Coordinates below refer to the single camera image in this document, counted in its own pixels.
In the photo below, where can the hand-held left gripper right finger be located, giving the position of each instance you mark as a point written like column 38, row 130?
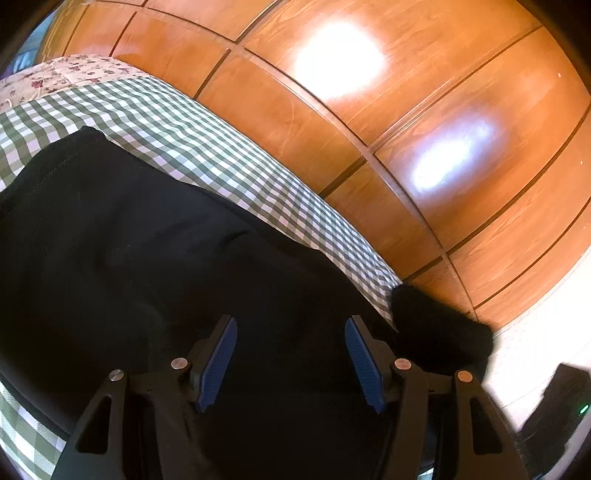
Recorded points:
column 364, row 364

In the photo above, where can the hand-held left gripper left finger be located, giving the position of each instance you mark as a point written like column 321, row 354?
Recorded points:
column 217, row 364

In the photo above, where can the black pants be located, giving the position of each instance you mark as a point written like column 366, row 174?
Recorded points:
column 138, row 277

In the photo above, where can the green checked bed sheet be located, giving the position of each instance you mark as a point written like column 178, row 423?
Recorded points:
column 184, row 134

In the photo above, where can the wooden panelled wardrobe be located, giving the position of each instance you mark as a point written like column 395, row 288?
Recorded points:
column 369, row 115

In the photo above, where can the floral bedspread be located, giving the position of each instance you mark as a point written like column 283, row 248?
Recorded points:
column 69, row 74

